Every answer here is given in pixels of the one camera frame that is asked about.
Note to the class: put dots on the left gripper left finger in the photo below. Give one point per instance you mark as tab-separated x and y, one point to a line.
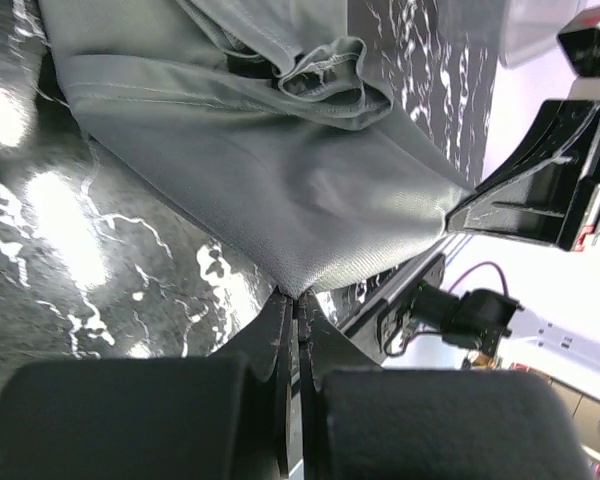
223	416

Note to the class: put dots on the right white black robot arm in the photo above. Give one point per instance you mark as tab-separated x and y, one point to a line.
480	319

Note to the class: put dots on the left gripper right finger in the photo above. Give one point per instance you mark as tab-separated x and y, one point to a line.
361	421

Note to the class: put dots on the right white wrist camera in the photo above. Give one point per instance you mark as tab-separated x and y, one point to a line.
580	42

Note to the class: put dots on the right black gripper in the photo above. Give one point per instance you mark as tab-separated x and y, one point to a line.
549	202

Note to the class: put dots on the black marble pattern mat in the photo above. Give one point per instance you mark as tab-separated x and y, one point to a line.
92	265

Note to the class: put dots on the grey t shirt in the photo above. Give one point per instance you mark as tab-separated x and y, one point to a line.
262	122

